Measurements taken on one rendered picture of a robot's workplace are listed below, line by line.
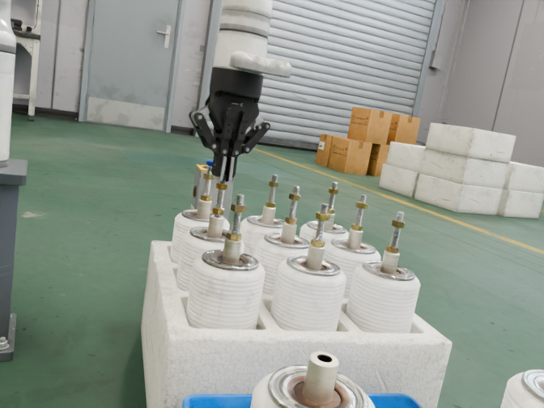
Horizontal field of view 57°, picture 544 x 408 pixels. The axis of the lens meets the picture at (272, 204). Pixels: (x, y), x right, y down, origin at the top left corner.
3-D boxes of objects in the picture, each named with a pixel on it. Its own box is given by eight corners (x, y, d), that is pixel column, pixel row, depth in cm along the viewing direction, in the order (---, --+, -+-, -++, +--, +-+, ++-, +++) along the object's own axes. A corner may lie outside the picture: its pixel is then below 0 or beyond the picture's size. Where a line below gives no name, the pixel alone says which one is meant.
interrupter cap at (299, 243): (269, 233, 85) (269, 229, 85) (312, 243, 83) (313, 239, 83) (258, 244, 78) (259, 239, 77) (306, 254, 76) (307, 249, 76)
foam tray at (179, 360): (150, 474, 61) (169, 337, 57) (140, 328, 97) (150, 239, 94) (426, 456, 73) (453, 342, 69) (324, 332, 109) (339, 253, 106)
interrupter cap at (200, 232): (247, 240, 78) (248, 235, 78) (219, 248, 72) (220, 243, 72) (208, 228, 82) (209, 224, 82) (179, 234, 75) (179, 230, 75)
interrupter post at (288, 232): (281, 240, 82) (284, 220, 81) (295, 243, 81) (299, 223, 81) (278, 243, 80) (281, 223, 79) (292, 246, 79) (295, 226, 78)
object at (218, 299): (163, 375, 70) (180, 251, 66) (222, 363, 76) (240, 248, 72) (197, 414, 62) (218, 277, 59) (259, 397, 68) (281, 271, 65)
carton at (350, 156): (366, 176, 461) (372, 143, 456) (344, 172, 451) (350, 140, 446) (349, 170, 488) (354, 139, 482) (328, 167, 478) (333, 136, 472)
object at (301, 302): (260, 400, 68) (282, 274, 64) (257, 364, 77) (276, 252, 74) (329, 408, 68) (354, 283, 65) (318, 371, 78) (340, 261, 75)
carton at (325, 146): (339, 165, 517) (345, 137, 511) (352, 169, 496) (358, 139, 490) (314, 163, 504) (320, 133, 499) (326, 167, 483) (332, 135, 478)
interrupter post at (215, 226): (224, 238, 77) (227, 218, 77) (215, 240, 75) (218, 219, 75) (212, 234, 78) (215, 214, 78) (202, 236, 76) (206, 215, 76)
